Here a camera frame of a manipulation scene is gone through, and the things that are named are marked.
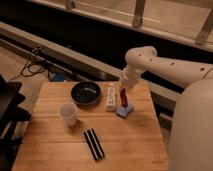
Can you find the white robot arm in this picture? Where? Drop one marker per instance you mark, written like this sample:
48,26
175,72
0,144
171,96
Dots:
191,141

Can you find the blue sponge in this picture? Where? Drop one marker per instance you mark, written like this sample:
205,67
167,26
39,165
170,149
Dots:
125,111

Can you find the black chair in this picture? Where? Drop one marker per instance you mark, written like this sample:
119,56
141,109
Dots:
10,115

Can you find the blue object on floor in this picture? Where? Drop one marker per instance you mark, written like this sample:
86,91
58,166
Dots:
58,78

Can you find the dark blue bowl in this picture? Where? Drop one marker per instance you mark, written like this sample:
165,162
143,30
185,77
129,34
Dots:
86,93

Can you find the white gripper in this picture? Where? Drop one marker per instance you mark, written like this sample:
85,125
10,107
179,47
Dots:
129,78

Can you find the white tube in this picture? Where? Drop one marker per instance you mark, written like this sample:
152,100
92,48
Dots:
111,98

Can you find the black striped rectangular block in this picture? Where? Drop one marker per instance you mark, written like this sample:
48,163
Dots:
94,144

